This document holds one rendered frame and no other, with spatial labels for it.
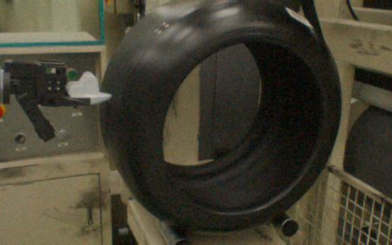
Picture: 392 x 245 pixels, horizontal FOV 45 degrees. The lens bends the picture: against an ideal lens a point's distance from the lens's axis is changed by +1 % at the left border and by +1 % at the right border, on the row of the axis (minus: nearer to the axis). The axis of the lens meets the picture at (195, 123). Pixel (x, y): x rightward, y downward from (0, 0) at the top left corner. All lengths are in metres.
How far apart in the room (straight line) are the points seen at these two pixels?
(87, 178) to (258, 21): 0.88
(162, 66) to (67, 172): 0.78
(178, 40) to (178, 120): 0.48
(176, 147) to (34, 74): 0.57
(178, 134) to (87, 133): 0.37
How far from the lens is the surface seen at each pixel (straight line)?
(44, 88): 0.96
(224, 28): 0.95
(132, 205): 1.36
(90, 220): 1.70
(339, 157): 1.64
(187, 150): 1.41
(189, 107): 1.37
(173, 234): 1.11
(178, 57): 0.92
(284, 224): 1.20
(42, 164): 1.60
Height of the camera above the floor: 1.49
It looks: 17 degrees down
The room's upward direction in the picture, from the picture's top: 1 degrees clockwise
